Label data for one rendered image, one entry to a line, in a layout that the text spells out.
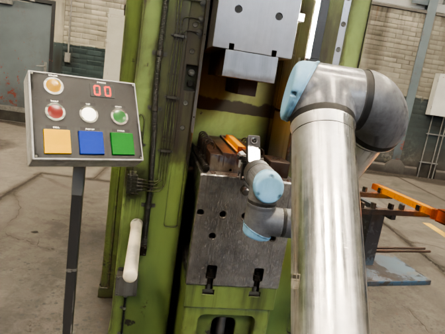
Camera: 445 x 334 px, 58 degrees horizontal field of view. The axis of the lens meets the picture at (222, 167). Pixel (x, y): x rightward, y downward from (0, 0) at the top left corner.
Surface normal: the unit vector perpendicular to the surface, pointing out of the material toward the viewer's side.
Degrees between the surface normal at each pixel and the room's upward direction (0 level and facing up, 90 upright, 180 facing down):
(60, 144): 60
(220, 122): 90
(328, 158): 52
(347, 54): 90
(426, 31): 90
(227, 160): 90
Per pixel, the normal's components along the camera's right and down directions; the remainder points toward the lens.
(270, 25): 0.16, 0.23
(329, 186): -0.11, -0.46
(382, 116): 0.21, 0.59
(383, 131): 0.04, 0.79
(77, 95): 0.55, -0.26
